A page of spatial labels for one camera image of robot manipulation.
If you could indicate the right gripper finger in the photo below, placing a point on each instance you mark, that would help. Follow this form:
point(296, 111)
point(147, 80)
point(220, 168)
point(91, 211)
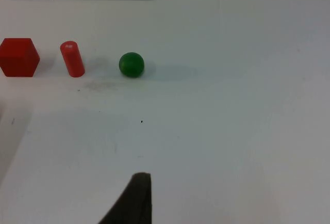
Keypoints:
point(136, 203)

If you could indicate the red cylinder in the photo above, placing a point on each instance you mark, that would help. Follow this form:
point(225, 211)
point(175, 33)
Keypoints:
point(72, 58)

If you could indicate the red cube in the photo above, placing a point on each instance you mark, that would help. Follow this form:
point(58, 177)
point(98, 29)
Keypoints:
point(18, 57)

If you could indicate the green ball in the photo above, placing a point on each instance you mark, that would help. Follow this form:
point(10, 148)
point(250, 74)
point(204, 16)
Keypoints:
point(131, 64)

